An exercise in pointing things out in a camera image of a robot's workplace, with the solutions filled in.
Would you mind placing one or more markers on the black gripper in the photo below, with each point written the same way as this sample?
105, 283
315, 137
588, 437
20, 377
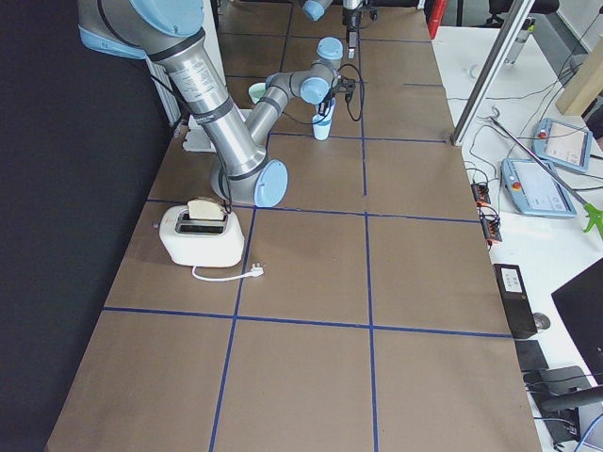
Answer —
322, 108

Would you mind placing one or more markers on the light blue cup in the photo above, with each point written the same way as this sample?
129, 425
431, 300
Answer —
321, 131
322, 120

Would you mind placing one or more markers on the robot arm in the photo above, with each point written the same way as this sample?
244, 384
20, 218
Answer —
171, 34
316, 86

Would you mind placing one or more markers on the green bowl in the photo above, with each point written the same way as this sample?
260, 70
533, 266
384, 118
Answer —
256, 92

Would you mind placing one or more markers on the bread slice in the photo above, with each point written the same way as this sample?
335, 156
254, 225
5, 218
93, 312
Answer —
206, 209

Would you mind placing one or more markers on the white toaster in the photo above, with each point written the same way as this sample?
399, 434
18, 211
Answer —
201, 242

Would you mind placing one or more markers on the orange black connector strip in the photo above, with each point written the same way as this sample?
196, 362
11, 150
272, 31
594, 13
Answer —
488, 215

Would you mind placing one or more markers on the teach pendant near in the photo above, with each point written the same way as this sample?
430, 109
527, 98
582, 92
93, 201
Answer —
533, 192

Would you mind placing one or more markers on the teach pendant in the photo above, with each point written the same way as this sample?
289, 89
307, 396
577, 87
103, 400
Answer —
565, 145
533, 192

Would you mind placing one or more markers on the teach pendant far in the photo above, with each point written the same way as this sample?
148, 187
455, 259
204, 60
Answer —
565, 145

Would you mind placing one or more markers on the green grabber tool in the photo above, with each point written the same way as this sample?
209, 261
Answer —
593, 214

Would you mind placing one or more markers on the black power box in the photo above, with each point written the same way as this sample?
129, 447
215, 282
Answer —
515, 301

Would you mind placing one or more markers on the black monitor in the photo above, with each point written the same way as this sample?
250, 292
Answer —
579, 304

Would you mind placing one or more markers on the aluminium frame post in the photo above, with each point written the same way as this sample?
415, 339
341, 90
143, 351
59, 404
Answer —
506, 36

